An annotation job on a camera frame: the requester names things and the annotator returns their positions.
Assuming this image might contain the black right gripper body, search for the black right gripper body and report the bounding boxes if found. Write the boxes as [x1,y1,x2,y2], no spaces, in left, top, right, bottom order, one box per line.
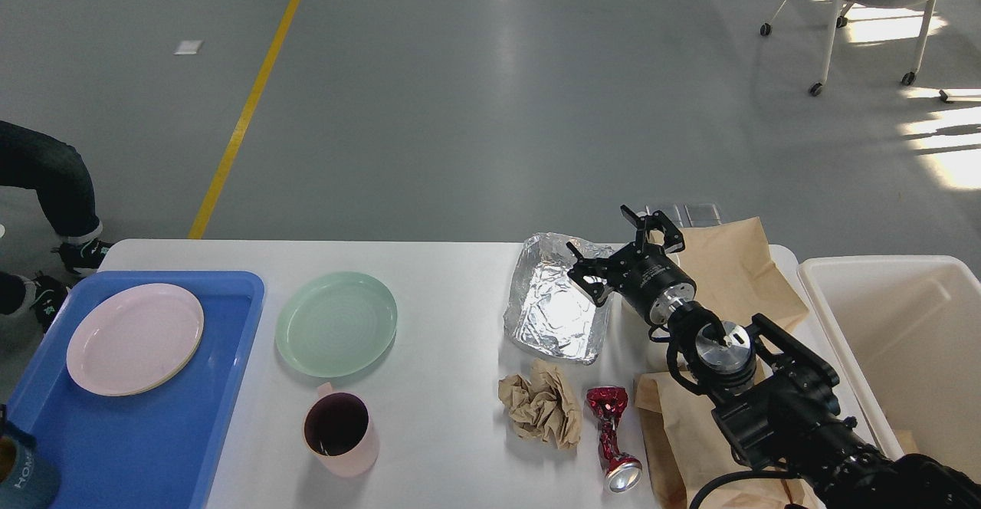
[611,245,697,325]

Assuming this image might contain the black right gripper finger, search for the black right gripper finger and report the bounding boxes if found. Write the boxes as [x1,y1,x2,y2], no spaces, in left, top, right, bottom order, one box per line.
[566,242,618,307]
[620,205,684,255]

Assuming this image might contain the green plate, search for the green plate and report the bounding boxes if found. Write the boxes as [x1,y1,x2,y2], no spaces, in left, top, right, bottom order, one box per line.
[274,271,397,379]

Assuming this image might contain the pink mug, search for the pink mug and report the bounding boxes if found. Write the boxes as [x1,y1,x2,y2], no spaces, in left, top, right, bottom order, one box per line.
[303,383,381,478]

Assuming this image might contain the pink plate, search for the pink plate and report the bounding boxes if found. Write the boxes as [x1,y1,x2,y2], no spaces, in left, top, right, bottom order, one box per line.
[66,283,205,397]

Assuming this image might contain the dark teal mug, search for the dark teal mug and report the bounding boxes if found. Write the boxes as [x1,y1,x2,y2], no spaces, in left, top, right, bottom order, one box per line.
[1,404,61,508]

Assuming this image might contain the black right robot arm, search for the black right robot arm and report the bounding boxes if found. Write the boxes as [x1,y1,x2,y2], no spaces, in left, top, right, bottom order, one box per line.
[566,205,980,508]

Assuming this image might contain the grey floor outlet plate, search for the grey floor outlet plate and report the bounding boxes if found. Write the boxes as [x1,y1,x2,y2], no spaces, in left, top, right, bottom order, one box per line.
[644,204,724,228]

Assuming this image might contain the aluminium foil tray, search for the aluminium foil tray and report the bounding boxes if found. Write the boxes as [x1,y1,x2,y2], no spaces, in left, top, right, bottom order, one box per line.
[502,232,613,366]

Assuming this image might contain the brown paper bag upper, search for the brown paper bag upper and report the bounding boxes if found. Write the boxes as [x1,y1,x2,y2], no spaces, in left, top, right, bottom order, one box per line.
[672,218,810,332]

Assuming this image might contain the brown paper bag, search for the brown paper bag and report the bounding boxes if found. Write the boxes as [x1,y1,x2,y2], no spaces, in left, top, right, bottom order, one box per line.
[633,373,822,508]
[672,218,810,332]

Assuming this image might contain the crumpled brown paper ball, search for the crumpled brown paper ball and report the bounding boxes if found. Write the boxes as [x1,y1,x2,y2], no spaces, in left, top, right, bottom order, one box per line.
[497,359,584,450]

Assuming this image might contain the brown paper bag lower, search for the brown paper bag lower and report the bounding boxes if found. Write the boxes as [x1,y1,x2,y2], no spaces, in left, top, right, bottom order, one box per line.
[633,373,822,508]

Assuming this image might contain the crushed red soda can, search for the crushed red soda can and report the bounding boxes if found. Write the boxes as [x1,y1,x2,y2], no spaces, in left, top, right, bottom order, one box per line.
[586,386,642,494]

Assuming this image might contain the white plastic bin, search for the white plastic bin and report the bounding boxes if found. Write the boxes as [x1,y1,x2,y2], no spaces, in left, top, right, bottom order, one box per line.
[798,255,980,480]

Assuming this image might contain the blue plastic tray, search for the blue plastic tray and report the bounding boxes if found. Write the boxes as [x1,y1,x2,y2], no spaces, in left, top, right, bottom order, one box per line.
[8,271,265,508]

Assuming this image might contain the black green sneaker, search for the black green sneaker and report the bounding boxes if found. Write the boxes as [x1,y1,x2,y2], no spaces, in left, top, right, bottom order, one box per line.
[51,238,113,277]

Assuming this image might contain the person leg dark jeans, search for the person leg dark jeans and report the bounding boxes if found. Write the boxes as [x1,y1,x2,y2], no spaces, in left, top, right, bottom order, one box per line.
[1,121,103,245]

